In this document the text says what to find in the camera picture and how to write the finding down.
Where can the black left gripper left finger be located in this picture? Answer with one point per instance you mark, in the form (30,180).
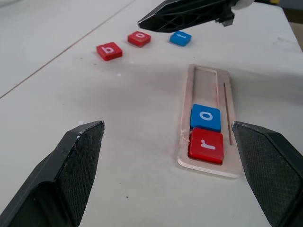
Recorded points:
(71,170)

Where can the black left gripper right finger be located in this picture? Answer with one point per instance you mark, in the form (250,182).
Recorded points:
(267,165)

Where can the red letter o block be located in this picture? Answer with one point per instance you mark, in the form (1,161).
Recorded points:
(139,38)

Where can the blue letter o block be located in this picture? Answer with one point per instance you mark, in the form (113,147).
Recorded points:
(205,117)

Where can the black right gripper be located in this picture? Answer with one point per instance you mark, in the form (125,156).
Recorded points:
(226,14)

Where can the red letter b block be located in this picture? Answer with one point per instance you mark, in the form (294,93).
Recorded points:
(109,51)

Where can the red letter r block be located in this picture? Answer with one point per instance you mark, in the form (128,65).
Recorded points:
(206,145)

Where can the long wooden letter tray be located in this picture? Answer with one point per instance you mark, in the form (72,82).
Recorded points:
(208,94)

